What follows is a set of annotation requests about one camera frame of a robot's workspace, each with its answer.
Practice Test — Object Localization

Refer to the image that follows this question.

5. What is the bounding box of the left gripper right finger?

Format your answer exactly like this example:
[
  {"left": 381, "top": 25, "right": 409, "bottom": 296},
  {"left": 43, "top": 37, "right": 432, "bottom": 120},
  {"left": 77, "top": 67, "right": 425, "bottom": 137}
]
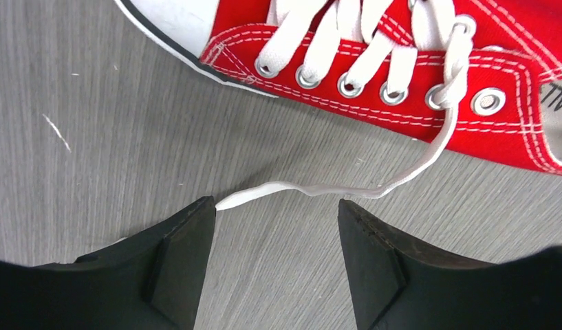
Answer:
[{"left": 338, "top": 200, "right": 562, "bottom": 329}]

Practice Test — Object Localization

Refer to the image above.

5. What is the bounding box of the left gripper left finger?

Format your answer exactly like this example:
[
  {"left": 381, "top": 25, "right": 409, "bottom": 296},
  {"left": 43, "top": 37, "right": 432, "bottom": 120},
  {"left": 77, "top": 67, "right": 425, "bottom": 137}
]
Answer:
[{"left": 0, "top": 196, "right": 216, "bottom": 329}]

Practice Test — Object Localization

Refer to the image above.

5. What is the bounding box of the red sneaker with laces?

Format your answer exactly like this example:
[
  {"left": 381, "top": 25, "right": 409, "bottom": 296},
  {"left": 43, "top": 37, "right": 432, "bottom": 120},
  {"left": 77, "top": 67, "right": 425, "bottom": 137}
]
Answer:
[{"left": 117, "top": 1, "right": 562, "bottom": 210}]

